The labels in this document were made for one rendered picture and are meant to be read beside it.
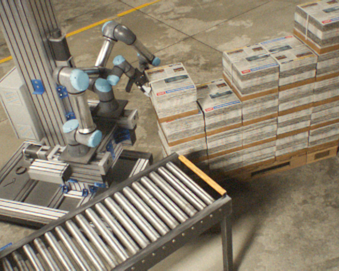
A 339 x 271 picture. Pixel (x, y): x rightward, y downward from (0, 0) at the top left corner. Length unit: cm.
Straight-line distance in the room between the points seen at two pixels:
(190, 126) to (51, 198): 128
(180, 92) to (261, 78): 60
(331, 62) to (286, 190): 108
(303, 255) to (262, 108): 109
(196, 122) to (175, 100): 26
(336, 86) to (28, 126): 229
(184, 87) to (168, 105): 16
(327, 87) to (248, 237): 127
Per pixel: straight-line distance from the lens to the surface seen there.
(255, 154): 353
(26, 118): 316
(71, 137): 283
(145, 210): 250
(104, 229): 247
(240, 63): 316
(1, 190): 387
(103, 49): 327
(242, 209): 350
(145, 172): 271
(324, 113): 362
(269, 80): 316
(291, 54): 326
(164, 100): 291
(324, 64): 334
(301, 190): 367
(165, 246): 236
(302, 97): 340
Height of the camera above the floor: 266
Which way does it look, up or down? 39 degrees down
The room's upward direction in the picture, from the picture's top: 8 degrees counter-clockwise
